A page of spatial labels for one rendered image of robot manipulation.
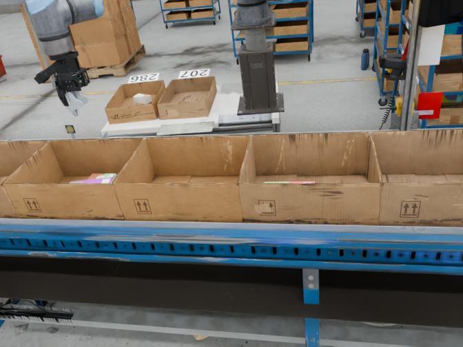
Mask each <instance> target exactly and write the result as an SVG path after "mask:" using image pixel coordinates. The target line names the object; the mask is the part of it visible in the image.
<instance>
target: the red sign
mask: <svg viewBox="0 0 463 347"><path fill-rule="evenodd" d="M442 97H443V92H431V93H419V96H418V106H417V111H413V112H419V118H418V119H432V118H439V117H440V109H441V104H442Z"/></svg>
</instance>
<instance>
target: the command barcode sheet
mask: <svg viewBox="0 0 463 347"><path fill-rule="evenodd" d="M444 27H445V25H439V26H434V27H430V28H422V38H421V44H420V54H419V60H418V65H439V62H440V54H441V49H442V41H443V36H444Z"/></svg>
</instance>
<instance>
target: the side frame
mask: <svg viewBox="0 0 463 347"><path fill-rule="evenodd" d="M10 239H12V241H13V242H14V244H15V245H13V243H12V242H11V240H10ZM27 240H29V241H30V243H31V245H29V244H28V241H27ZM43 240H45V241H46V243H47V246H46V245H45V243H44V241H43ZM60 240H61V241H63V243H64V245H65V246H63V245H62V243H61V241H60ZM78 241H79V242H80V243H81V245H82V247H80V246H79V243H78ZM37 242H38V243H37ZM96 242H98V243H99V246H100V248H99V247H97V245H96ZM114 242H115V243H116V245H117V247H118V248H115V245H114ZM132 243H135V246H136V249H134V247H133V245H132ZM151 243H152V244H154V248H155V249H152V245H151ZM170 244H173V246H174V250H171V246H170ZM124 245H125V246H124ZM190 245H193V248H194V250H193V251H191V249H190ZM210 245H212V246H213V248H214V251H213V252H212V251H211V250H210ZM162 246H163V247H162ZM230 246H233V247H234V252H231V249H230ZM252 246H253V247H254V248H255V253H252V252H251V247H252ZM181 247H182V248H181ZM273 247H276V254H274V253H273ZM295 248H298V254H297V255H296V254H295V253H294V249H295ZM242 249H244V250H242ZM317 249H320V255H317ZM340 249H343V250H344V252H343V256H340ZM364 250H367V256H366V257H363V256H362V255H363V251H364ZM307 251H308V252H307ZM387 251H391V257H387ZM413 251H415V258H413V259H412V258H411V253H412V252H413ZM329 252H331V253H329ZM438 252H440V253H441V254H440V259H438V260H437V259H436V255H437V253H438ZM376 253H377V255H376ZM400 254H402V255H400ZM462 254H463V235H447V234H416V233H356V232H325V231H265V230H234V229H175V228H144V227H84V226H53V225H22V224H0V256H9V257H42V258H59V259H75V260H108V261H125V262H158V263H175V264H208V265H225V266H257V267H274V268H291V269H324V270H341V271H373V272H390V273H423V274H440V275H463V260H461V259H462ZM425 255H426V256H425ZM451 255H452V257H450V256H451Z"/></svg>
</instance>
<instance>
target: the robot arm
mask: <svg viewBox="0 0 463 347"><path fill-rule="evenodd" d="M267 1H280V2H291V1H293V0H237V10H236V16H235V22H236V24H237V25H243V26H251V25H260V24H263V23H266V22H268V21H271V20H272V13H271V10H270V8H269V5H268V3H267ZM26 3H27V6H28V12H29V14H30V16H31V18H32V22H33V24H34V27H35V30H36V32H37V36H38V38H39V42H40V44H41V48H42V50H43V53H44V54H45V55H46V56H48V57H49V59H50V60H51V61H55V62H54V63H53V64H51V65H50V66H49V67H47V68H46V69H45V70H42V71H40V72H38V74H37V75H36V77H34V80H35V81H36V82H37V83H38V84H41V83H45V82H47V81H48V79H50V77H51V76H52V75H53V74H54V83H55V87H56V90H57V94H58V96H59V99H60V100H61V102H62V103H63V105H64V106H66V108H67V109H68V110H69V111H70V112H71V113H72V114H73V115H74V116H78V115H79V108H81V107H83V104H86V103H87V102H88V98H87V97H85V96H82V95H80V92H79V91H81V87H86V86H87V85H88V83H90V80H89V77H88V73H87V70H86V68H85V67H83V68H80V66H79V62H78V59H77V56H78V55H79V53H78V51H72V50H73V49H74V46H73V44H72V40H71V37H70V33H69V30H68V26H69V25H74V24H76V23H81V22H84V21H89V20H92V19H97V18H99V17H102V16H103V13H104V5H103V0H27V1H26ZM85 73H86V75H87V78H88V79H87V78H86V75H85ZM66 91H67V93H66Z"/></svg>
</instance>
